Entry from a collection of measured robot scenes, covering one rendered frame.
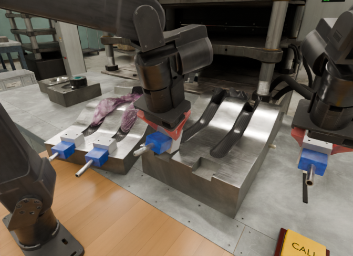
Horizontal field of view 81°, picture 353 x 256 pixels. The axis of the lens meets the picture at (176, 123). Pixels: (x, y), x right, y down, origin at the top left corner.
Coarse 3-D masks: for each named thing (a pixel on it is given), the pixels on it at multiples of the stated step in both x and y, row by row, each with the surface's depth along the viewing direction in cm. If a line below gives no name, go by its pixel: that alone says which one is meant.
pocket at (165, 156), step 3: (177, 150) 52; (156, 153) 52; (162, 153) 54; (165, 153) 54; (168, 153) 54; (171, 153) 54; (174, 153) 53; (156, 156) 51; (159, 156) 51; (162, 156) 53; (165, 156) 53; (168, 156) 53; (171, 156) 53; (162, 159) 50; (165, 159) 50; (168, 159) 52; (168, 162) 49
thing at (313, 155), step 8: (304, 136) 44; (304, 144) 42; (312, 144) 41; (320, 144) 41; (328, 144) 41; (304, 152) 41; (312, 152) 41; (320, 152) 41; (328, 152) 40; (304, 160) 39; (312, 160) 39; (320, 160) 38; (304, 168) 40; (312, 168) 37; (320, 168) 38; (312, 176) 36; (312, 184) 35
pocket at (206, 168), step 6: (198, 162) 48; (204, 162) 48; (210, 162) 47; (192, 168) 45; (198, 168) 49; (204, 168) 49; (210, 168) 48; (216, 168) 47; (198, 174) 45; (204, 174) 47; (210, 174) 47; (210, 180) 44
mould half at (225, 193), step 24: (192, 120) 66; (216, 120) 64; (264, 120) 60; (144, 144) 53; (192, 144) 53; (240, 144) 54; (264, 144) 54; (144, 168) 56; (168, 168) 50; (240, 168) 45; (192, 192) 48; (216, 192) 44; (240, 192) 41
